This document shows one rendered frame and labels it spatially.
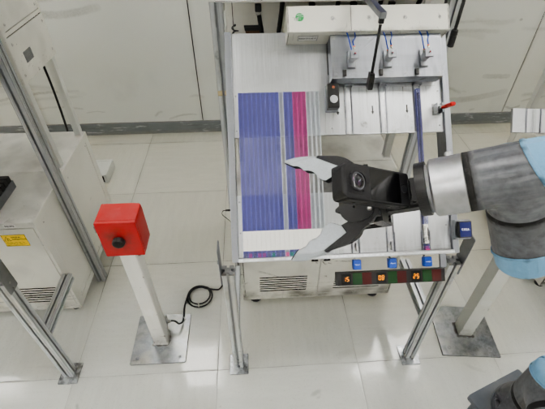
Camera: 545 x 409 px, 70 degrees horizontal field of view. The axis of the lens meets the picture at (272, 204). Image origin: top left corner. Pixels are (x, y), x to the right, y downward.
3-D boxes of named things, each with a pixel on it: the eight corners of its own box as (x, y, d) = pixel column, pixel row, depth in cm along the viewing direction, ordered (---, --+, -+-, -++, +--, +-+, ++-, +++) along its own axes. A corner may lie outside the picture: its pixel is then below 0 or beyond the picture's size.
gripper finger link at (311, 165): (297, 170, 64) (344, 195, 59) (281, 161, 59) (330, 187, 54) (306, 154, 64) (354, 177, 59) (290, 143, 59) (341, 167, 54)
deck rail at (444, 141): (449, 251, 126) (459, 252, 120) (444, 251, 126) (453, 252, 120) (435, 36, 130) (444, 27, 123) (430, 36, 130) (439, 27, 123)
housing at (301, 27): (429, 50, 130) (450, 28, 116) (284, 53, 128) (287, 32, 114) (427, 27, 131) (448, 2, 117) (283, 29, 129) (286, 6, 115)
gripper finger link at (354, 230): (335, 260, 54) (382, 216, 52) (331, 260, 53) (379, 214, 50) (314, 235, 56) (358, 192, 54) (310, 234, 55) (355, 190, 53)
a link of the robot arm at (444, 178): (469, 206, 44) (457, 139, 46) (426, 213, 47) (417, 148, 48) (471, 216, 51) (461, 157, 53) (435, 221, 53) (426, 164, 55)
